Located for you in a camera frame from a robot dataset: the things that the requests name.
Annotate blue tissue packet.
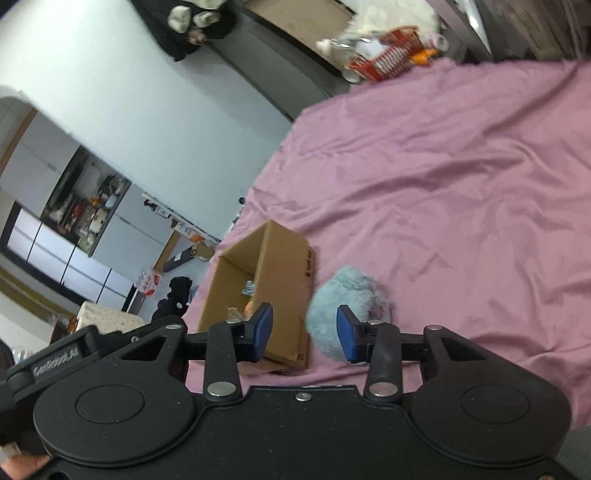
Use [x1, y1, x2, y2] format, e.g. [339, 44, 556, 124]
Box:
[242, 280, 256, 297]

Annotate fluffy grey-blue plush toy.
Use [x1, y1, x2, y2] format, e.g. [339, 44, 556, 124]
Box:
[305, 266, 392, 361]

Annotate brown cardboard box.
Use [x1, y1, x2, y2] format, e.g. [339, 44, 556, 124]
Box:
[197, 220, 315, 372]

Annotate purple bed sheet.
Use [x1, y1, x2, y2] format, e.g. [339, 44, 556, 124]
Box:
[181, 57, 591, 434]

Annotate orange bottle beside basket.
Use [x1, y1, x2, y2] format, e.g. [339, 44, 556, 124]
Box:
[411, 48, 439, 66]

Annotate red plastic basket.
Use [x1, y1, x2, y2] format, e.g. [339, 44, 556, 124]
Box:
[348, 26, 424, 83]

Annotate clothes hanging on door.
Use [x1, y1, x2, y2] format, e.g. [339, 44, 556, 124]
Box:
[131, 0, 238, 62]

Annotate framed board leaning on wall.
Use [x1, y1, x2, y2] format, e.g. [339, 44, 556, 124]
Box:
[243, 0, 353, 76]

